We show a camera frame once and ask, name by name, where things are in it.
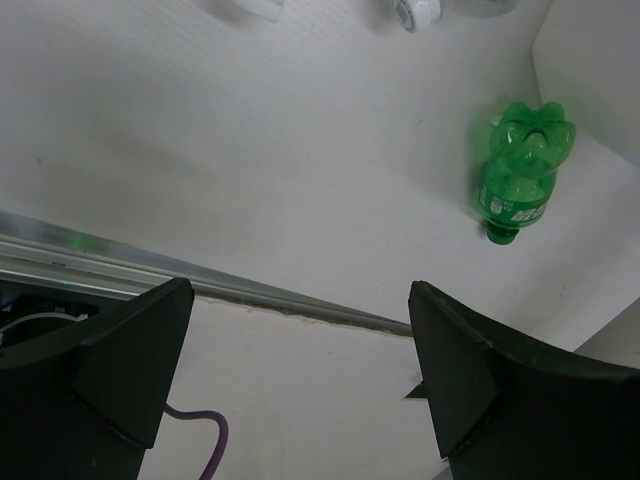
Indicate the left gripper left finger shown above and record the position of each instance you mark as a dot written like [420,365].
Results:
[85,401]

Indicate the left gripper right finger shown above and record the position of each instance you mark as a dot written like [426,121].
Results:
[505,405]

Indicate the white octagonal plastic bin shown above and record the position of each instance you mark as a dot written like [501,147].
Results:
[586,57]

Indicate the green plastic bottle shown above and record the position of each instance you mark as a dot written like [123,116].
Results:
[527,148]

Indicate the clear bottle white green label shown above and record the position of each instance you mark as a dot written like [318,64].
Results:
[415,15]

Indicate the clear bottle blue label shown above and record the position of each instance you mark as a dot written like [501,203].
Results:
[236,10]

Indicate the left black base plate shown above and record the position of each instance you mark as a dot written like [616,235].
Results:
[29,311]

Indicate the aluminium rail bar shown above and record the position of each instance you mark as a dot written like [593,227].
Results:
[39,253]

